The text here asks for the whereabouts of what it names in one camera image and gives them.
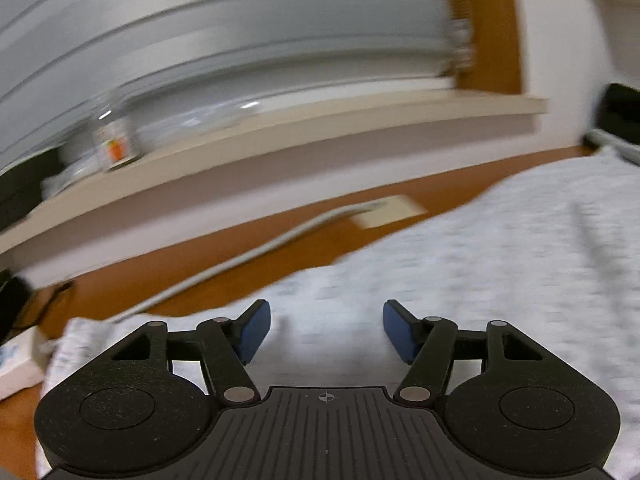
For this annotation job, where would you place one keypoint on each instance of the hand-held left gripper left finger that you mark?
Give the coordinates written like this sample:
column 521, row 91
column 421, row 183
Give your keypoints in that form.
column 255, row 332

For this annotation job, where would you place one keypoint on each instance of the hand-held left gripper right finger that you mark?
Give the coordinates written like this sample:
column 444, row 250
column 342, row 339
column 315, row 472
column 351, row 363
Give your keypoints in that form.
column 397, row 332

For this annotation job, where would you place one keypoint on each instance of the white patterned shirt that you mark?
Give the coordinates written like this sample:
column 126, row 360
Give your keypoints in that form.
column 500, row 260

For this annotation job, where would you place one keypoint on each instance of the grey folded clothes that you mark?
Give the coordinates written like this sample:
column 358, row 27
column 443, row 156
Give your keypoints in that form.
column 615, row 145

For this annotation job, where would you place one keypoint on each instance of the black folded clothes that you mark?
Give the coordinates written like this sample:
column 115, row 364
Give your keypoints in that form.
column 620, row 110

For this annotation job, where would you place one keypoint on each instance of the beige socket plate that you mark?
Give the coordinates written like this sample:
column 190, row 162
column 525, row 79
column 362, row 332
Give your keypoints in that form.
column 390, row 210

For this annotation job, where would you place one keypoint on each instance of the beige window sill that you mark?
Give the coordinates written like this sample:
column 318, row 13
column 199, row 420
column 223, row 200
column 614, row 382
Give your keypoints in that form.
column 300, row 135

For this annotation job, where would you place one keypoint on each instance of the glass jar with orange label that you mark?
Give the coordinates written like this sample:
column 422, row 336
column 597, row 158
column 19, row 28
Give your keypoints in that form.
column 117, row 145

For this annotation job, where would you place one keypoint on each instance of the black box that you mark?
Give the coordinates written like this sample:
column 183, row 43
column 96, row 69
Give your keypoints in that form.
column 20, row 190

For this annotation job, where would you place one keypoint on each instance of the white window blind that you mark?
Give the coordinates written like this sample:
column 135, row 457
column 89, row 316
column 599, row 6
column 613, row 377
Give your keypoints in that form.
column 200, row 25

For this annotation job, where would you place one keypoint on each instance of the wooden window frame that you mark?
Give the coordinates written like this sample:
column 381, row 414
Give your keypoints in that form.
column 495, row 35

